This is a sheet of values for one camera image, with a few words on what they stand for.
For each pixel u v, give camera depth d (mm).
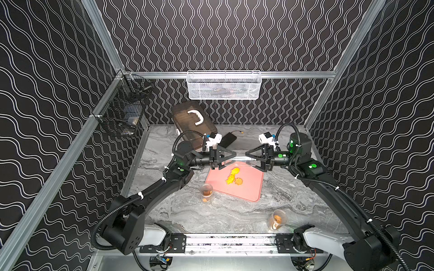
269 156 581
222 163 685
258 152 608
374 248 379
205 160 636
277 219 763
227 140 1102
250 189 900
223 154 643
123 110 919
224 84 1261
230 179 939
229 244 760
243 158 630
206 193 837
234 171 973
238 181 929
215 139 679
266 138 662
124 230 416
